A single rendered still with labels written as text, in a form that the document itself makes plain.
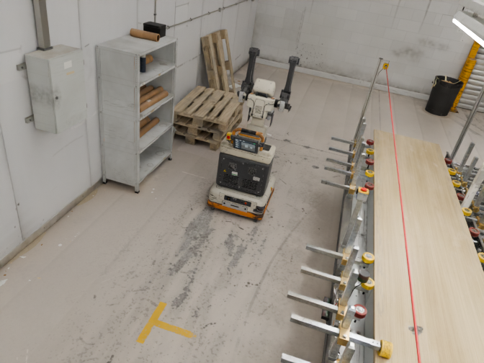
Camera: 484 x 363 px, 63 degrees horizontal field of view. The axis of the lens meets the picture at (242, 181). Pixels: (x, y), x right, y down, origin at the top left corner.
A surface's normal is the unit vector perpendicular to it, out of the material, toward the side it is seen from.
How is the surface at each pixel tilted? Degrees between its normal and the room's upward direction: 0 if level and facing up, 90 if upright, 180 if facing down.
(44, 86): 90
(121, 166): 90
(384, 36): 90
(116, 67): 90
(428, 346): 0
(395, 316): 0
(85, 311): 0
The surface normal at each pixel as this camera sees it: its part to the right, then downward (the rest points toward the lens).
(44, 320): 0.14, -0.84
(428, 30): -0.28, 0.47
